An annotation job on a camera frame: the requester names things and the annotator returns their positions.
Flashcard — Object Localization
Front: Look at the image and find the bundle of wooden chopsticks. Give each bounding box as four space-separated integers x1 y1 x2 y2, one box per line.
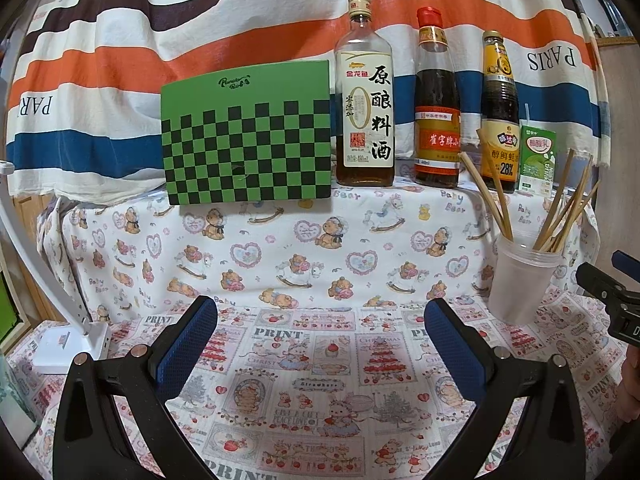
459 147 601 256

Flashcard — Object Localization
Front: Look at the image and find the green board with wooden frame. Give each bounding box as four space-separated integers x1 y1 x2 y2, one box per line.
0 255 38 346

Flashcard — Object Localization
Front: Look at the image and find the translucent plastic cup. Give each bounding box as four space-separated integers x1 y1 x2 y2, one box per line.
487 232 566 326

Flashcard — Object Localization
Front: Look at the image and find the oyster sauce bottle yellow label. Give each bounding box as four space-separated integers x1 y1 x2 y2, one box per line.
480 30 518 194

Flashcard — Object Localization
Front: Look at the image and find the white desk lamp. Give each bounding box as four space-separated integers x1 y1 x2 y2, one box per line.
0 160 111 376

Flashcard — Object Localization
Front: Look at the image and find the wooden cabinet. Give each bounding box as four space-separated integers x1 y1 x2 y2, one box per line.
592 30 640 271

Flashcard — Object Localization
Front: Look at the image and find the person's right hand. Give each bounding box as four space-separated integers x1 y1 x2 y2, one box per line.
614 355 640 423

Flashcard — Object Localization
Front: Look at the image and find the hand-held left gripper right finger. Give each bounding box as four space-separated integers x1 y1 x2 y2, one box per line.
424 297 586 480

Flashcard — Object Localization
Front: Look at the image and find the cooking wine bottle white label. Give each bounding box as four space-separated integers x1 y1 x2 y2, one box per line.
334 0 396 187

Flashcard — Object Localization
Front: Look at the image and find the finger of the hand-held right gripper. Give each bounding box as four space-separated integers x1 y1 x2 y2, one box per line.
611 250 640 277
575 262 640 307

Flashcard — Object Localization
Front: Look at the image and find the striped printed cloth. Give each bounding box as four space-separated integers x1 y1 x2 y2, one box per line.
5 0 613 201

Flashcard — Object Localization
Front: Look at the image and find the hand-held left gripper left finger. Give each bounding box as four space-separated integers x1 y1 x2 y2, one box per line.
52 295 219 480

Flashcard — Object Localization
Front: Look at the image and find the strawberry print tablecloth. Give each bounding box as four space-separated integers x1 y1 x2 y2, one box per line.
10 285 640 480

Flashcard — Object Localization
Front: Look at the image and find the sesame oil bottle red cap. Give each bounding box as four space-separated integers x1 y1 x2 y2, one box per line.
414 7 462 189

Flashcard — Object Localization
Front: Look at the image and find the green checkered box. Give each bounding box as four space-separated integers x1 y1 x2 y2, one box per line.
160 60 334 207

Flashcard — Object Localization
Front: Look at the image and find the green milk carton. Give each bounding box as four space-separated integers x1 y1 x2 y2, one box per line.
516 125 557 197

